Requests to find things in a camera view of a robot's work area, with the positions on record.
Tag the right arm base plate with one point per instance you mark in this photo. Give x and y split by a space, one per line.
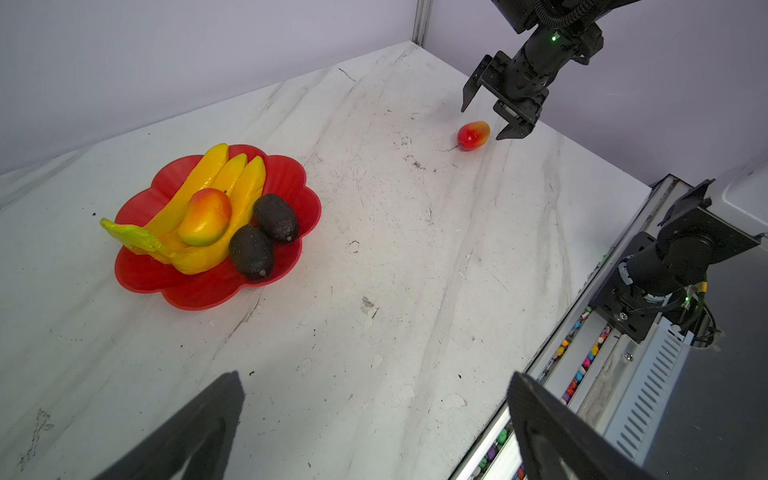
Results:
667 274

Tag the red-yellow fake mango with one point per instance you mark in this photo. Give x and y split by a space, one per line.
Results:
206 218
473 135

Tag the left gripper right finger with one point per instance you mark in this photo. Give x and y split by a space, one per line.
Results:
555 443

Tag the dark fake avocado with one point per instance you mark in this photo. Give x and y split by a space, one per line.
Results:
276 218
252 253

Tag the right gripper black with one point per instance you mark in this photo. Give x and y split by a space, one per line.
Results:
520 83

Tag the red flower-shaped fruit bowl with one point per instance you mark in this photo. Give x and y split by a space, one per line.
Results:
285 177

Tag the aluminium frame rail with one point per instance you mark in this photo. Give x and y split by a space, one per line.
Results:
602 375

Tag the yellow fake banana bunch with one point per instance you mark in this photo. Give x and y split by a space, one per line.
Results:
240 178

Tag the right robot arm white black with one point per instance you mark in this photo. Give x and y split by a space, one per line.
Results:
524 15

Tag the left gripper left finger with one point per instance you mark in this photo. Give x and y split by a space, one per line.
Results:
196 441

